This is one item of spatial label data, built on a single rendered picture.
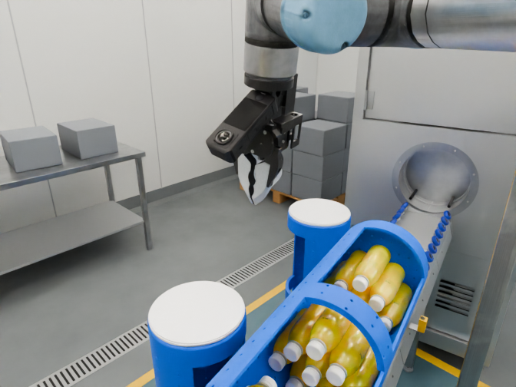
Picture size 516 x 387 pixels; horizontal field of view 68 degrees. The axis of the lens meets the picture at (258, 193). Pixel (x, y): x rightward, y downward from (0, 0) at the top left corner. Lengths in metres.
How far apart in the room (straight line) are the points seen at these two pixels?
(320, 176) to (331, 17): 3.51
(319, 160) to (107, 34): 2.30
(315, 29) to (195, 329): 0.88
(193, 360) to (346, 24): 0.91
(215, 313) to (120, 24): 3.33
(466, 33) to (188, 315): 0.97
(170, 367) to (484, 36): 1.02
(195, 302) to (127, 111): 3.14
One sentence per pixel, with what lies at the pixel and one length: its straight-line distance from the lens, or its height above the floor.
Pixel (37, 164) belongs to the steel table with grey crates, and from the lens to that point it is 3.09.
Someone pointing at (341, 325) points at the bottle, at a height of 1.17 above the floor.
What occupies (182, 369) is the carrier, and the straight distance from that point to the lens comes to 1.14.
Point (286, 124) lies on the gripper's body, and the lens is 0.57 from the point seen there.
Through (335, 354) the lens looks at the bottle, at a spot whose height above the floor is 1.12.
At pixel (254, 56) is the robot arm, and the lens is 0.53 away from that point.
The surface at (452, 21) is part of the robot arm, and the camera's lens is 0.43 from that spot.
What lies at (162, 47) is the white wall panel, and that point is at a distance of 4.31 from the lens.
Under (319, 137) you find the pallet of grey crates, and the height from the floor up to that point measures 0.86.
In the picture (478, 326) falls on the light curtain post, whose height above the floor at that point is 0.85.
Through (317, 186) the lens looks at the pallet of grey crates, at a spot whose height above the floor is 0.34.
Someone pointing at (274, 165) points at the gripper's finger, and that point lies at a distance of 0.57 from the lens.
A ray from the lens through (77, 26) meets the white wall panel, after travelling 3.93.
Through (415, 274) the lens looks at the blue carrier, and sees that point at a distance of 1.32.
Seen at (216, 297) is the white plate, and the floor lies 1.04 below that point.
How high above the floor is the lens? 1.77
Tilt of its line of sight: 23 degrees down
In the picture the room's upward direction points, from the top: straight up
